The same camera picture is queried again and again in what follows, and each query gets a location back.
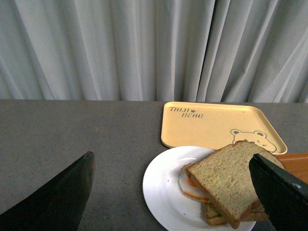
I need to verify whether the fried egg toy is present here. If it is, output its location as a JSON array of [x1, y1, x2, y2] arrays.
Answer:
[[178, 165, 210, 203]]

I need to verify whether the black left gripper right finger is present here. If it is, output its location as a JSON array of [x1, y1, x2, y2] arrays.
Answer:
[[249, 154, 308, 231]]

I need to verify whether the bread slice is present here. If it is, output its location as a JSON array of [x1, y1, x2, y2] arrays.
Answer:
[[186, 141, 284, 229], [205, 203, 268, 226]]

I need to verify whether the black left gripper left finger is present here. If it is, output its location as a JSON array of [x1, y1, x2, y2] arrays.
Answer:
[[0, 152, 95, 231]]

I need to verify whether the white round plate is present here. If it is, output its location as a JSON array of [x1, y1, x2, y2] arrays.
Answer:
[[142, 145, 257, 231]]

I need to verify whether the yellow bear tray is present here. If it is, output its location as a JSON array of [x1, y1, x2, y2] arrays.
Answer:
[[161, 102, 287, 154]]

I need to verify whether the brown wood-grain tray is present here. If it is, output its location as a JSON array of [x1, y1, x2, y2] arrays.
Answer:
[[276, 153, 308, 183]]

